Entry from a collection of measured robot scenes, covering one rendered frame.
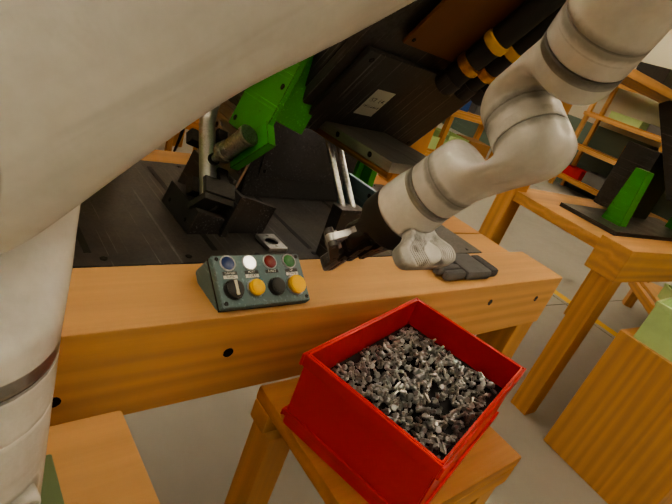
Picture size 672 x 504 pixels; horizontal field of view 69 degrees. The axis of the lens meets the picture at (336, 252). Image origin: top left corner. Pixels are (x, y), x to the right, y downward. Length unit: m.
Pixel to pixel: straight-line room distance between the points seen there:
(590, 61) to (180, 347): 0.55
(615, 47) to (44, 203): 0.35
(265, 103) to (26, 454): 0.68
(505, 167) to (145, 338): 0.46
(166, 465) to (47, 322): 1.42
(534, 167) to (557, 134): 0.03
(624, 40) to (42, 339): 0.38
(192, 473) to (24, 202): 1.50
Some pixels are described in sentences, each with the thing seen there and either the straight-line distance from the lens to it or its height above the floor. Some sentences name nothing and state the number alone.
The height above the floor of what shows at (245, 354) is 0.82.
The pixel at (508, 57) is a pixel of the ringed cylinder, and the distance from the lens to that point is 0.89.
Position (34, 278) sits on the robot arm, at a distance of 0.26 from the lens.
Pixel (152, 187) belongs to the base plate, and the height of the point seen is 0.90.
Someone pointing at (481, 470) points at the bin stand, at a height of 0.80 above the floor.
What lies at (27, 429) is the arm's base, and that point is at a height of 1.07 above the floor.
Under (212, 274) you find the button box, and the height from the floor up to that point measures 0.94.
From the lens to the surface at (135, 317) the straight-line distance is 0.65.
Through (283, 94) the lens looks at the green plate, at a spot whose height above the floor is 1.16.
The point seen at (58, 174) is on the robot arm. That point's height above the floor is 1.22.
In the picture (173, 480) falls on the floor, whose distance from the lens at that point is 1.63.
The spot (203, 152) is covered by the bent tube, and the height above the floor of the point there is 1.02.
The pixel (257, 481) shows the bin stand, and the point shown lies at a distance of 0.83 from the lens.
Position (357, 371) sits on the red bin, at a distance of 0.70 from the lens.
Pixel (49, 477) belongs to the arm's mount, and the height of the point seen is 0.93.
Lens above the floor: 1.29
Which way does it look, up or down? 24 degrees down
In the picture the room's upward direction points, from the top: 21 degrees clockwise
